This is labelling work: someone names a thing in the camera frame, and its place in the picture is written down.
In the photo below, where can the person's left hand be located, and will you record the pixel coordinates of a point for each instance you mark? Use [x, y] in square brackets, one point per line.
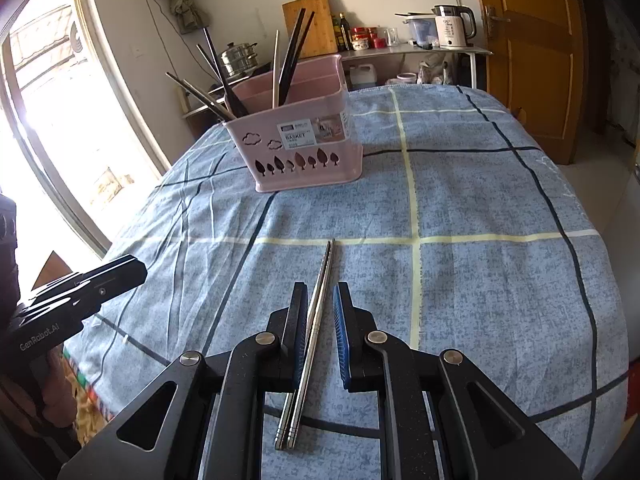
[55, 385]

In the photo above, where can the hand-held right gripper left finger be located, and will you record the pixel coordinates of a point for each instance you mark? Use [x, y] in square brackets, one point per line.
[299, 345]

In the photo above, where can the glass mug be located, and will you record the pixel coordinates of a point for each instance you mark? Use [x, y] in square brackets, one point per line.
[392, 37]

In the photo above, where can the red tin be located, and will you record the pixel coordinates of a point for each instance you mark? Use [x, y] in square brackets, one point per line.
[359, 39]
[377, 40]

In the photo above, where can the dark oil bottle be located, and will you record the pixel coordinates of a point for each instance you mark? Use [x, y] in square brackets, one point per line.
[344, 32]

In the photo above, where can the white plastic jug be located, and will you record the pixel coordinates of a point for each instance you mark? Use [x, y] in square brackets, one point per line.
[363, 77]

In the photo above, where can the white side table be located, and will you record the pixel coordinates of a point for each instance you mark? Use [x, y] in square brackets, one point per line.
[425, 51]

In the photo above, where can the white window frame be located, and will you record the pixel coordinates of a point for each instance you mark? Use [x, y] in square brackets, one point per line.
[117, 60]

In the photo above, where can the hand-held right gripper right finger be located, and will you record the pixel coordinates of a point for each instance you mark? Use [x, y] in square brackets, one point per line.
[341, 340]

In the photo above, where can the wooden door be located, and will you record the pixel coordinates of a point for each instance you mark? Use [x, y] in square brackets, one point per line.
[530, 60]

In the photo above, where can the silver metal chopstick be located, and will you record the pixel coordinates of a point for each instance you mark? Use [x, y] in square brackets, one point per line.
[195, 94]

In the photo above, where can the low side counter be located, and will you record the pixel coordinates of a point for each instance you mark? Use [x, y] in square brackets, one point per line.
[202, 117]

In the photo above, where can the white electric kettle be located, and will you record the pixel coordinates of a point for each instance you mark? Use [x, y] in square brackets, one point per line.
[452, 27]

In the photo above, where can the white power strip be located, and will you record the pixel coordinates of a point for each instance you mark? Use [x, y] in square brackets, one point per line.
[183, 102]

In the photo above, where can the water filter pitcher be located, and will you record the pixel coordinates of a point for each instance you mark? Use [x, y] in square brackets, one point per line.
[420, 30]

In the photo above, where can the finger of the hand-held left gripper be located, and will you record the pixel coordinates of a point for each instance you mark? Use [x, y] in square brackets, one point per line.
[120, 277]
[100, 266]

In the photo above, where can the steel steamer pot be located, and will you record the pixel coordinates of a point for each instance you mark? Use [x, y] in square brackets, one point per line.
[239, 60]

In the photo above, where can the pink bowl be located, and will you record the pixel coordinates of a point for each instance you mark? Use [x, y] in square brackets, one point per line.
[400, 80]

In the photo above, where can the wooden chopstick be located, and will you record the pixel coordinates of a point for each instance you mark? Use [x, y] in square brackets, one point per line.
[275, 65]

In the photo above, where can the bamboo cutting board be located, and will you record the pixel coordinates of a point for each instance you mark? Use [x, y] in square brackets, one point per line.
[320, 25]

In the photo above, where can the dark sauce bottle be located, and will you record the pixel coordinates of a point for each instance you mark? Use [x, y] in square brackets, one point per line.
[335, 35]

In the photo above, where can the blue plaid bedsheet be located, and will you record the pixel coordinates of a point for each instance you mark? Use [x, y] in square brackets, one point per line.
[500, 185]

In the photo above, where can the plastic bags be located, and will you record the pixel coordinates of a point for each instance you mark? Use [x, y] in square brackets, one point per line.
[435, 72]

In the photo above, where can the pink plastic chopstick basket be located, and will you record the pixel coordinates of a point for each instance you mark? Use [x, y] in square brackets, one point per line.
[320, 180]

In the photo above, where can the hanging grey cloth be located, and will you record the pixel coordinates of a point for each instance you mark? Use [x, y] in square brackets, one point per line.
[186, 12]

